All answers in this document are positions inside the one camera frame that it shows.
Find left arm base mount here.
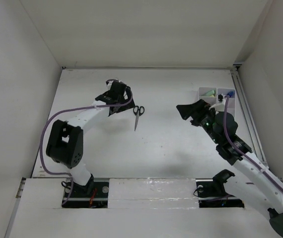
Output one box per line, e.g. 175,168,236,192
61,178,110,209

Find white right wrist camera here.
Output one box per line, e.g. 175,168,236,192
209,94,228,112

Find white compartment organizer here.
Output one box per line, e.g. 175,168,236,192
198,87,236,116

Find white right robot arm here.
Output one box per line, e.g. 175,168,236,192
176,96,283,238

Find blue capped glue stick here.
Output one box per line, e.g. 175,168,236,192
227,91,235,98

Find black handled scissors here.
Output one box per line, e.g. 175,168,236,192
133,106,145,131

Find green highlighter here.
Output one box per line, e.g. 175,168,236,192
204,90,215,97

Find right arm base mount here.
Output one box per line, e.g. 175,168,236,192
193,170,245,208

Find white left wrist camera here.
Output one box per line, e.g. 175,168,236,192
106,78,121,87

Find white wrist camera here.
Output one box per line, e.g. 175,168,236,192
209,94,228,112
106,78,121,87

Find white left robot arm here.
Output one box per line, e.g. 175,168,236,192
46,79,135,197

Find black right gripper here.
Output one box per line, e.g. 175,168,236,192
177,99,221,144

